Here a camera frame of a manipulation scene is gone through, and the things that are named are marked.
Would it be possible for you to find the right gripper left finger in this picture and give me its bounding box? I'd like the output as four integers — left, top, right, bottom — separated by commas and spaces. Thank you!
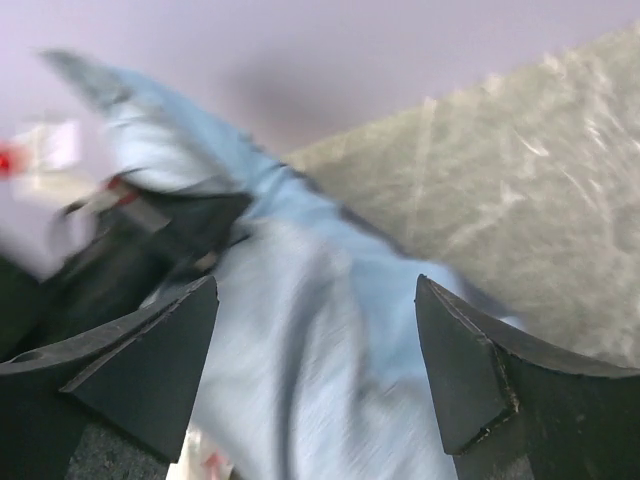
1, 277, 218, 479

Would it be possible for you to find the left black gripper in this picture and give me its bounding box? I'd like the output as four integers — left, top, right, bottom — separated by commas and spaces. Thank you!
1, 176, 252, 360

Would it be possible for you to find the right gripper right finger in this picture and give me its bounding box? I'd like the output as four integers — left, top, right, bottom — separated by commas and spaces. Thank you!
415, 276, 639, 480

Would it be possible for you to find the striped blue grey pillowcase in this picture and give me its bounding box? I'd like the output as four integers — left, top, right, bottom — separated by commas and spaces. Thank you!
42, 49, 516, 479

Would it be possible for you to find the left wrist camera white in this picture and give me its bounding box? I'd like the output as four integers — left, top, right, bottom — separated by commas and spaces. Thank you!
1, 118, 98, 207

